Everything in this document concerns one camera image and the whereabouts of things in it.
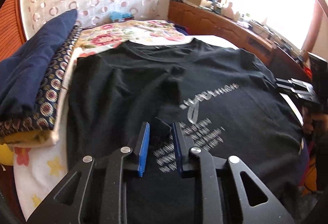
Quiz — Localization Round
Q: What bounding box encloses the black printed t-shirt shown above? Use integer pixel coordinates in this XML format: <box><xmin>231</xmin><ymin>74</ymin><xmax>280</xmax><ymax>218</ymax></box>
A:
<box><xmin>67</xmin><ymin>39</ymin><xmax>309</xmax><ymax>223</ymax></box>

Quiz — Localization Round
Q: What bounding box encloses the person's right hand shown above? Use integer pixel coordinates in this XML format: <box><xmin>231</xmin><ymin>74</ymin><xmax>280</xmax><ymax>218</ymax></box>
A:
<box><xmin>302</xmin><ymin>107</ymin><xmax>327</xmax><ymax>135</ymax></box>

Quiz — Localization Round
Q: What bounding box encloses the white strawberry flower sheet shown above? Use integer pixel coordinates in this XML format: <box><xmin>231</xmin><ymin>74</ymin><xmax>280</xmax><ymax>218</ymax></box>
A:
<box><xmin>12</xmin><ymin>34</ymin><xmax>241</xmax><ymax>221</ymax></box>

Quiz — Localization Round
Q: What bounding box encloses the yellow plush toy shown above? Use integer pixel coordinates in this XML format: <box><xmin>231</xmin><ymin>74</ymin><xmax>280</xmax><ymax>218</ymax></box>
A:
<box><xmin>0</xmin><ymin>144</ymin><xmax>14</xmax><ymax>166</ymax></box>

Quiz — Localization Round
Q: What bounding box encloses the circle patterned folded garment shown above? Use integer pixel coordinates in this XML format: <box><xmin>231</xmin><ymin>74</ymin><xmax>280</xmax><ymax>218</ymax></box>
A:
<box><xmin>1</xmin><ymin>25</ymin><xmax>82</xmax><ymax>138</ymax></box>

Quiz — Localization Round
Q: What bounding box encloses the pink bottle on cabinet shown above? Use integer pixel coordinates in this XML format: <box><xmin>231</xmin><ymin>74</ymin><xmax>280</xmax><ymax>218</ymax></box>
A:
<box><xmin>221</xmin><ymin>2</ymin><xmax>235</xmax><ymax>19</ymax></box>

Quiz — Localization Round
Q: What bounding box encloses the wooden side cabinet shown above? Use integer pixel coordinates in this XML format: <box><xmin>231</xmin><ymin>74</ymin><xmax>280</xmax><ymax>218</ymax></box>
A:
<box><xmin>167</xmin><ymin>0</ymin><xmax>311</xmax><ymax>82</ymax></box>

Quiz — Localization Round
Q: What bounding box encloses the navy blue folded garment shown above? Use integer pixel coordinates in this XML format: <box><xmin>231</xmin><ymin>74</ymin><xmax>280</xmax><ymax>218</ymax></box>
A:
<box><xmin>1</xmin><ymin>9</ymin><xmax>78</xmax><ymax>121</ymax></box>

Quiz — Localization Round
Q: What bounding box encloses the floral peony bed blanket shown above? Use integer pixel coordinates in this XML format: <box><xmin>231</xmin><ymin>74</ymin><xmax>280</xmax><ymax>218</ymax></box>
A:
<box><xmin>74</xmin><ymin>20</ymin><xmax>188</xmax><ymax>57</ymax></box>

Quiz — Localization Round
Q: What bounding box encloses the wooden louvered wardrobe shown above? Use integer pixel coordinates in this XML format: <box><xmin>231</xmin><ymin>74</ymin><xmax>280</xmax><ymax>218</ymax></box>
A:
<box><xmin>0</xmin><ymin>0</ymin><xmax>26</xmax><ymax>61</ymax></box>

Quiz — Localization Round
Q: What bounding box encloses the blue item box by wall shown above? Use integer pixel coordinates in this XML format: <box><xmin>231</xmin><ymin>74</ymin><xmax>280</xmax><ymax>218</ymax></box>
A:
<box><xmin>109</xmin><ymin>11</ymin><xmax>134</xmax><ymax>22</ymax></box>

